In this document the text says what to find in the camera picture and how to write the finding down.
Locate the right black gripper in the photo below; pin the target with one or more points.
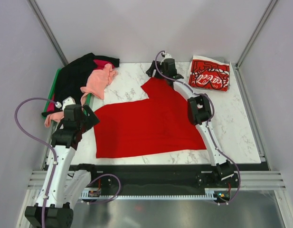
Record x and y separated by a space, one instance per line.
153 67

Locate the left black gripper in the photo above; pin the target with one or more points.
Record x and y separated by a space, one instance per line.
91 118

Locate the plain red t-shirt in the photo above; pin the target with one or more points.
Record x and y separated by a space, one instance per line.
154 125

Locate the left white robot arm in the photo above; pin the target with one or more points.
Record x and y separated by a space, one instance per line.
54 207

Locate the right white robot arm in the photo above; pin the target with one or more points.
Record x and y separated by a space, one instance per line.
200 111

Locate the green plastic tray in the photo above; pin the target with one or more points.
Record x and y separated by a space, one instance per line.
49 106

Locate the salmon pink t-shirt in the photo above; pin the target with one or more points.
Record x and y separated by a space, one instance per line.
78 81

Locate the black t-shirt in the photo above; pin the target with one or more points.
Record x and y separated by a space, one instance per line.
72 83

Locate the folded red Coca-Cola t-shirt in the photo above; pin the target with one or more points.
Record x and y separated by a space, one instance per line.
210 74

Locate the magenta t-shirt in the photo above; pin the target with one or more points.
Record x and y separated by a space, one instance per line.
101 63

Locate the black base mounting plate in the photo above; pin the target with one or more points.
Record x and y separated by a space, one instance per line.
157 179

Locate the left aluminium frame post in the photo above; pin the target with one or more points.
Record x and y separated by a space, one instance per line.
48 31

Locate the aluminium frame post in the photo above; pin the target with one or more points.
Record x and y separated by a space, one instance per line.
260 25
48 31

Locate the white slotted cable duct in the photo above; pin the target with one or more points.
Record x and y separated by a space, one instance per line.
90 194

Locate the right aluminium frame post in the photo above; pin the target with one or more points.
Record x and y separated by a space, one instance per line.
260 25

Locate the aluminium extrusion rail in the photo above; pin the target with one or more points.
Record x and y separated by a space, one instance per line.
261 180

